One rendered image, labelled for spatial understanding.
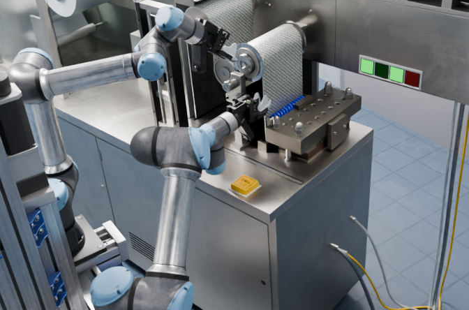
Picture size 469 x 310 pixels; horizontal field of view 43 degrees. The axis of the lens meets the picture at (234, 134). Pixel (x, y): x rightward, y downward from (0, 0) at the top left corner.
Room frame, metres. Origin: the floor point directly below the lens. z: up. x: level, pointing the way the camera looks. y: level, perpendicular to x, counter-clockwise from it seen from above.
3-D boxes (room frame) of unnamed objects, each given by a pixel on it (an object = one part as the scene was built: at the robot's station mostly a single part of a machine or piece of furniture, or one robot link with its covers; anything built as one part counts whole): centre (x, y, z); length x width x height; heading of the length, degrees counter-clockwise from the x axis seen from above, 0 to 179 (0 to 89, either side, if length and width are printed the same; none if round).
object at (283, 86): (1.99, -0.20, 1.11); 0.23 x 0.01 x 0.18; 136
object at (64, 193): (1.56, 0.61, 0.98); 0.13 x 0.12 x 0.14; 2
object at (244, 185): (1.67, -0.02, 0.91); 0.07 x 0.07 x 0.02; 46
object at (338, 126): (1.88, -0.39, 0.97); 0.10 x 0.03 x 0.11; 136
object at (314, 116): (1.94, -0.31, 1.00); 0.40 x 0.16 x 0.06; 136
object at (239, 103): (1.83, -0.03, 1.12); 0.12 x 0.08 x 0.09; 136
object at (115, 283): (1.13, 0.35, 0.98); 0.13 x 0.12 x 0.14; 76
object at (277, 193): (2.63, 0.58, 0.88); 2.52 x 0.66 x 0.04; 46
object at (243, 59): (1.94, -0.06, 1.25); 0.07 x 0.02 x 0.07; 46
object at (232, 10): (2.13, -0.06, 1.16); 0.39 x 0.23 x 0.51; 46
